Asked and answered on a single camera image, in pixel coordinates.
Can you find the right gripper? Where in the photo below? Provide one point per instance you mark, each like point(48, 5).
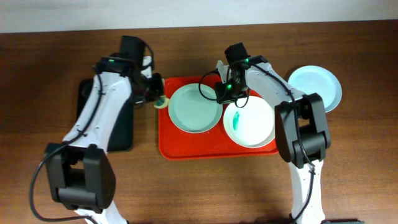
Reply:
point(225, 95)

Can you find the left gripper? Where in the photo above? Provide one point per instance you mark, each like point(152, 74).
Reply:
point(157, 88)

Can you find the green yellow sponge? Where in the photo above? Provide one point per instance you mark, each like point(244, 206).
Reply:
point(162, 102)

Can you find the mint green plate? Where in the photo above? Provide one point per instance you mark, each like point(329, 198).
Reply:
point(192, 110)

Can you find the white plate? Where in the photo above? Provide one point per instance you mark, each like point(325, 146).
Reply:
point(251, 126)

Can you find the light blue plate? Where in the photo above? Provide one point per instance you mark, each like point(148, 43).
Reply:
point(314, 79)

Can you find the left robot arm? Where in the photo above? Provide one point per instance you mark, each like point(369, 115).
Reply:
point(78, 170)

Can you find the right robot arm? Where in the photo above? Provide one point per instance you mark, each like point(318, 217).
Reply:
point(301, 130)

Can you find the red plastic tray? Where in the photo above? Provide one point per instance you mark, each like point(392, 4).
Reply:
point(177, 144)

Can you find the black plastic tray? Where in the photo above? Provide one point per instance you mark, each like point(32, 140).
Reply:
point(122, 134)

